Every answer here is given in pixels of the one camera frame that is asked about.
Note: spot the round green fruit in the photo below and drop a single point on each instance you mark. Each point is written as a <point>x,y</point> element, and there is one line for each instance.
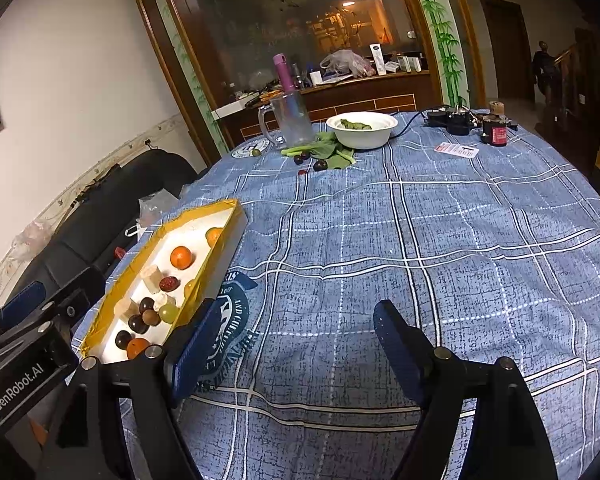
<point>168,314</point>

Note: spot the crumpled clear plastic bag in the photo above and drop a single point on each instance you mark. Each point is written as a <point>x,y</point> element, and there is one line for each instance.
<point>155,207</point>

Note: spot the pale cream chunk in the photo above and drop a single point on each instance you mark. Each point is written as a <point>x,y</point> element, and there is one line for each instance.
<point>165,300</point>

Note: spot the brown wooden door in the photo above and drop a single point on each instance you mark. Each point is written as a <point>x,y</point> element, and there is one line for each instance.
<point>505,50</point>

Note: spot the purple bottle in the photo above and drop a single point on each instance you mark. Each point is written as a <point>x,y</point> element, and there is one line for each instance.
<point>284,75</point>

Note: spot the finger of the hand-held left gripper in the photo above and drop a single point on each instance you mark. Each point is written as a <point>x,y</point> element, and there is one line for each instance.
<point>22,297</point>
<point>80,290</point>

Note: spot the black power device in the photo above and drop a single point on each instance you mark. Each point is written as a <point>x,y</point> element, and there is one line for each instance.
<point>452,120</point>

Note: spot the small brownish orange fruit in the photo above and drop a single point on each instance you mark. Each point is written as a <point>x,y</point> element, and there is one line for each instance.
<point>150,317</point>

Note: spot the large bright orange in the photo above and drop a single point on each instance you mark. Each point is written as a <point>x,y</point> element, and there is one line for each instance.
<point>181,257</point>

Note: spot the translucent plastic bag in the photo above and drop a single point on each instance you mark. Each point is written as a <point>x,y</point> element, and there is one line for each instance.
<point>345,62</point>

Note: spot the wooden cabinet with glass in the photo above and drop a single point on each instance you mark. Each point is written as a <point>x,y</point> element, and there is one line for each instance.
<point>280,20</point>

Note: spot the white bowl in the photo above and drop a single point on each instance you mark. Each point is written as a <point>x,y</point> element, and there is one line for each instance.
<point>362,135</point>

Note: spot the yellow green fruit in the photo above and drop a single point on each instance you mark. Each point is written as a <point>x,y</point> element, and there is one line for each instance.
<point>190,288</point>

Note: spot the tall white carton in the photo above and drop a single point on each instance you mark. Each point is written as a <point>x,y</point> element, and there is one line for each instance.
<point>377,59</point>

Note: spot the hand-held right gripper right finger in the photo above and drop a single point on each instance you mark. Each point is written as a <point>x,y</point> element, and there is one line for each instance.
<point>400,350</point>

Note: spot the yellow cardboard box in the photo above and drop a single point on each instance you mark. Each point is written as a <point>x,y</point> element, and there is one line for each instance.
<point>195,220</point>

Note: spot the small bright orange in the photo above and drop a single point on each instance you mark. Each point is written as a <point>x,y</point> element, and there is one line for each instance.
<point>213,236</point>

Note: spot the beige crumbly chunk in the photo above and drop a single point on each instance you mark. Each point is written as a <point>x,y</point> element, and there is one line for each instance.
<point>126,308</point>
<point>150,276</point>

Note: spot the red and black cylinder device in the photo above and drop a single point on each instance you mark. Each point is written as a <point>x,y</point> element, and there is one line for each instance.
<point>495,132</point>

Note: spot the blue plaid tablecloth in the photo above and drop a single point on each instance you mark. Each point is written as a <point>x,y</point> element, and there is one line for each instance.
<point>380,235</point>

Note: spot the white and red card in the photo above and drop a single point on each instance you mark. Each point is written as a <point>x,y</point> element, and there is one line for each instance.
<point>457,150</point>

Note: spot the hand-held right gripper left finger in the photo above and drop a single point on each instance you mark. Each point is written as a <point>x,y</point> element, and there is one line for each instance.
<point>195,355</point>

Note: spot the dull orange tangerine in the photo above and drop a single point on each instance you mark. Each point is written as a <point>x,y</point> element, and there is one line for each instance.
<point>137,348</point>

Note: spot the loose leafy greens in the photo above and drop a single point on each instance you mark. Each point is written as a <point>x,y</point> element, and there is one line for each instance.
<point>335,155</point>

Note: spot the brown tape roll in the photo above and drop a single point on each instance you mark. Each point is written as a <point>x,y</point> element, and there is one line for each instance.
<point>496,108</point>

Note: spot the leafy greens in bowl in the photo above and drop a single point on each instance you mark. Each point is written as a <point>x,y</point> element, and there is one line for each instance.
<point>355,124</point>

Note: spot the bamboo painted panel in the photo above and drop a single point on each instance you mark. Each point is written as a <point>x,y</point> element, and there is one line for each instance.
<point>442,35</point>

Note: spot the black chair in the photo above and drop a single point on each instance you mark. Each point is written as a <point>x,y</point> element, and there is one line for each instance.
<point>105,205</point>

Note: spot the clear glass mug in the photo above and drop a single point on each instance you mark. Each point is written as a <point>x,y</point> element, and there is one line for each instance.
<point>292,120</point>

